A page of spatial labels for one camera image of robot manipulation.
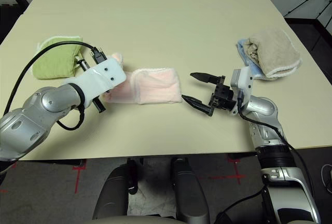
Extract pink terry towel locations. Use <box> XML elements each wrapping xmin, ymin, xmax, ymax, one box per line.
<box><xmin>103</xmin><ymin>52</ymin><xmax>183</xmax><ymax>105</ymax></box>

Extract green terry towel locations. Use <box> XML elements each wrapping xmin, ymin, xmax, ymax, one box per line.
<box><xmin>31</xmin><ymin>35</ymin><xmax>85</xmax><ymax>80</ymax></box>

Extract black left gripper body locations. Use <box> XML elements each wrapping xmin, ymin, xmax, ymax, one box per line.
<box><xmin>76</xmin><ymin>58</ymin><xmax>107</xmax><ymax>114</ymax></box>

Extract black right robot leg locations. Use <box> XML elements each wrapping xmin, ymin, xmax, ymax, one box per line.
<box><xmin>171</xmin><ymin>158</ymin><xmax>211</xmax><ymax>224</ymax></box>

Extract beige terry towel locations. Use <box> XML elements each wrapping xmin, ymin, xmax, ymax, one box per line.
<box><xmin>245</xmin><ymin>27</ymin><xmax>303</xmax><ymax>79</ymax></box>

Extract black foam floor mat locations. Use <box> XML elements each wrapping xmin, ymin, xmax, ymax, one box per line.
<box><xmin>0</xmin><ymin>2</ymin><xmax>25</xmax><ymax>46</ymax></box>

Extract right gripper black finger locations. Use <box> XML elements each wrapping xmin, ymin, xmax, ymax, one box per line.
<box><xmin>181</xmin><ymin>94</ymin><xmax>215</xmax><ymax>117</ymax></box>
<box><xmin>190</xmin><ymin>72</ymin><xmax>220</xmax><ymax>84</ymax></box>

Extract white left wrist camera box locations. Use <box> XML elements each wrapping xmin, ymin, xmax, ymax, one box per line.
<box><xmin>62</xmin><ymin>58</ymin><xmax>127</xmax><ymax>108</ymax></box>

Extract black robot leg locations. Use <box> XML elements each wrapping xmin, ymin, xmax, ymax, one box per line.
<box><xmin>171</xmin><ymin>158</ymin><xmax>211</xmax><ymax>224</ymax></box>
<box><xmin>92</xmin><ymin>165</ymin><xmax>130</xmax><ymax>221</ymax></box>

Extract thin white floor cable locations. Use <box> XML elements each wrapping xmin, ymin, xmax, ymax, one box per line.
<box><xmin>321</xmin><ymin>163</ymin><xmax>332</xmax><ymax>191</ymax></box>

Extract light blue terry towel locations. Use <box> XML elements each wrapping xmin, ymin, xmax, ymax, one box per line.
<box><xmin>236</xmin><ymin>38</ymin><xmax>263</xmax><ymax>80</ymax></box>

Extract black left robot leg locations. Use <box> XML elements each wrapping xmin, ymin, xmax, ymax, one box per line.
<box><xmin>92</xmin><ymin>165</ymin><xmax>130</xmax><ymax>221</ymax></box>

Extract black right camera cable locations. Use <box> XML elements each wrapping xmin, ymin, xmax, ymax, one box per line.
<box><xmin>236</xmin><ymin>96</ymin><xmax>316</xmax><ymax>196</ymax></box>

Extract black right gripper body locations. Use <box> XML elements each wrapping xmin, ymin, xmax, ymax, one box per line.
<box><xmin>207</xmin><ymin>75</ymin><xmax>238</xmax><ymax>117</ymax></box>

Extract long black cable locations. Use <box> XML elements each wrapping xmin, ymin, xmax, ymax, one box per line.
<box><xmin>214</xmin><ymin>189</ymin><xmax>265</xmax><ymax>224</ymax></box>

